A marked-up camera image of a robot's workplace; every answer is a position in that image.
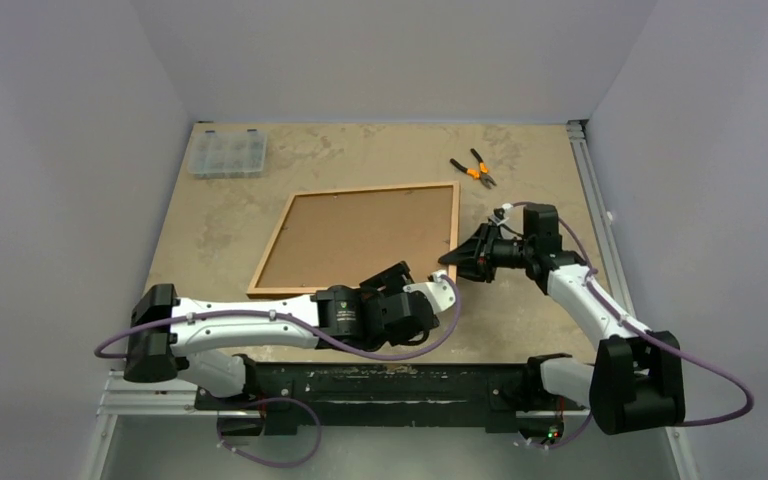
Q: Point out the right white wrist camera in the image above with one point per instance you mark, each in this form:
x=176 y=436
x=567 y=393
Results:
x=500 y=215

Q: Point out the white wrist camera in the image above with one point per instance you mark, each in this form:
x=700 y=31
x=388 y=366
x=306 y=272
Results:
x=438 y=291
x=500 y=215

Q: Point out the orange black pliers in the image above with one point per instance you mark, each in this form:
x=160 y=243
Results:
x=480 y=173

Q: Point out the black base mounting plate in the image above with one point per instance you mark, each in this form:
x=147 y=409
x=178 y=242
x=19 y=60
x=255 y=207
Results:
x=498 y=398

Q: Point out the brown backing board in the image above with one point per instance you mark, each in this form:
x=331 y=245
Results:
x=357 y=242

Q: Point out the aluminium rail frame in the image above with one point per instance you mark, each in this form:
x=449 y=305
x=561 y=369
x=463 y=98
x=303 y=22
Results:
x=175 y=399

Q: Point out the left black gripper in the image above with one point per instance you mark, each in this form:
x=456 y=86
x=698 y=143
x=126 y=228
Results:
x=391 y=283

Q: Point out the wooden picture frame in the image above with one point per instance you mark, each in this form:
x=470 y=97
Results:
x=351 y=238

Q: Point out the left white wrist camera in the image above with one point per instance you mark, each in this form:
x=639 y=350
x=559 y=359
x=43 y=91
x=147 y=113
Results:
x=438 y=291

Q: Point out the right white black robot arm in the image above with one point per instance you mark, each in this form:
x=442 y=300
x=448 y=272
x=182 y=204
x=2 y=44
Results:
x=636 y=380

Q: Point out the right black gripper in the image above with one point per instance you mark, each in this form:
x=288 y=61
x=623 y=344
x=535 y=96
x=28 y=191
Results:
x=484 y=247

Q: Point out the clear plastic organizer box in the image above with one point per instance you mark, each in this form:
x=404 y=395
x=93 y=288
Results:
x=215 y=154

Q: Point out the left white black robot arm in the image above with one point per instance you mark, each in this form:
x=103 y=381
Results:
x=173 y=337

